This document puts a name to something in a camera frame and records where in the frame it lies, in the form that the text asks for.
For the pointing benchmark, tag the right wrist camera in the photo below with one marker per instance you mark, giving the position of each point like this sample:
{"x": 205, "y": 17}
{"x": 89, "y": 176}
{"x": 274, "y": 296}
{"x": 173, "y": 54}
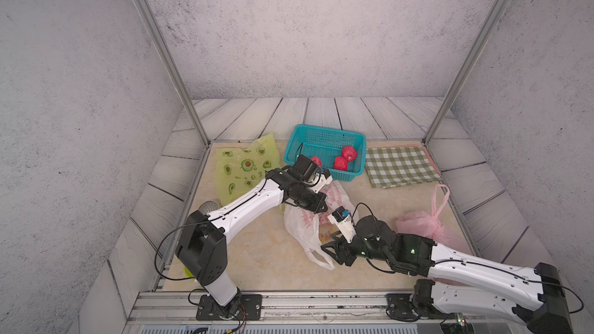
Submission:
{"x": 342, "y": 219}

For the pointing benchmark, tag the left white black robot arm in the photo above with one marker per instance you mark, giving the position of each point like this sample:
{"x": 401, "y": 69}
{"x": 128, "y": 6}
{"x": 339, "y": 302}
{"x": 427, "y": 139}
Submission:
{"x": 202, "y": 245}

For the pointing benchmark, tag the pink strawberry plastic bag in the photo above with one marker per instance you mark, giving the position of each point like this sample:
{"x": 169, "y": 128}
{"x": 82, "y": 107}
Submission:
{"x": 428, "y": 225}

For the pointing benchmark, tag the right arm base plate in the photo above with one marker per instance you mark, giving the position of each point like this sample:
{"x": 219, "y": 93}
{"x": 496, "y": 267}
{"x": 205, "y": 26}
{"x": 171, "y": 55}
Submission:
{"x": 401, "y": 307}

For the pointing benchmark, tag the left aluminium frame post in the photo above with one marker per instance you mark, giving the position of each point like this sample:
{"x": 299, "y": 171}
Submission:
{"x": 159, "y": 43}

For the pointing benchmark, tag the yellow-green avocado plastic bag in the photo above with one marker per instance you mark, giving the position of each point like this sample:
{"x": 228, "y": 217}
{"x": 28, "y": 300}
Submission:
{"x": 239, "y": 170}

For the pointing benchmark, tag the aluminium frame post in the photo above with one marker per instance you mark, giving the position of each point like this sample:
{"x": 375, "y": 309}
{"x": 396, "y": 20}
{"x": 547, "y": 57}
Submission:
{"x": 489, "y": 24}
{"x": 159, "y": 43}

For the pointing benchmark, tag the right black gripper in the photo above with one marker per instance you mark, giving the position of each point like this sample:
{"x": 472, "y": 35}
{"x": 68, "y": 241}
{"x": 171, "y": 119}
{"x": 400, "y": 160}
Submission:
{"x": 340, "y": 247}

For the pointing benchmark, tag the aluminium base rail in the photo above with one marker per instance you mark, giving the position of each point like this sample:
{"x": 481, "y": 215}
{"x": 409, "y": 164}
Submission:
{"x": 301, "y": 312}

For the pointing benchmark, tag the teal plastic basket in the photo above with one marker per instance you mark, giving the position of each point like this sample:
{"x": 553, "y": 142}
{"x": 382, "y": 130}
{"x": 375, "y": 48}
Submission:
{"x": 327, "y": 144}

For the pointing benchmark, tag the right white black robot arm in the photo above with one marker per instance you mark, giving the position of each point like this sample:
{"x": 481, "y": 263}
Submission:
{"x": 452, "y": 282}

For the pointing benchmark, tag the right aluminium frame post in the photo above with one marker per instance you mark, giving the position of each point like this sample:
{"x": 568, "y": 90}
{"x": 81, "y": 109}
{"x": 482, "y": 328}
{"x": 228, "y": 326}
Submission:
{"x": 489, "y": 24}

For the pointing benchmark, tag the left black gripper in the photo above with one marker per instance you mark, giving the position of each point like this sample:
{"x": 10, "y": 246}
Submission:
{"x": 315, "y": 207}

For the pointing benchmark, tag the white plastic bag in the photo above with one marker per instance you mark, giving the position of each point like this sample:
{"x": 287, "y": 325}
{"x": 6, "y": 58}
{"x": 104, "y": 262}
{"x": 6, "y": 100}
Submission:
{"x": 313, "y": 230}

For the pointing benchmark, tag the green checkered cloth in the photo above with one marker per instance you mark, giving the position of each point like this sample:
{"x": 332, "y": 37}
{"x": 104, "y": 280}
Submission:
{"x": 400, "y": 166}

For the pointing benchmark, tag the red apple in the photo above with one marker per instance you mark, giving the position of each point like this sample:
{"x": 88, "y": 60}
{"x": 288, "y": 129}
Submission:
{"x": 317, "y": 161}
{"x": 349, "y": 153}
{"x": 340, "y": 163}

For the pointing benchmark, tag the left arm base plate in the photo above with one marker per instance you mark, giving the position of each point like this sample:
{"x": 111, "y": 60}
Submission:
{"x": 242, "y": 306}

